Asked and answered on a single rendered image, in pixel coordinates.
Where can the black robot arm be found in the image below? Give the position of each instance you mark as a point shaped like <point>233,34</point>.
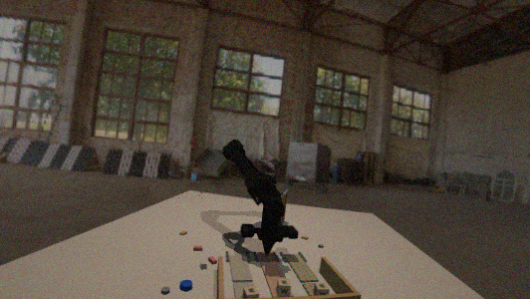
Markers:
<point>260,185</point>

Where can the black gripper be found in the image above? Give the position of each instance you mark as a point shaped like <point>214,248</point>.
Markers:
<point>247,230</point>

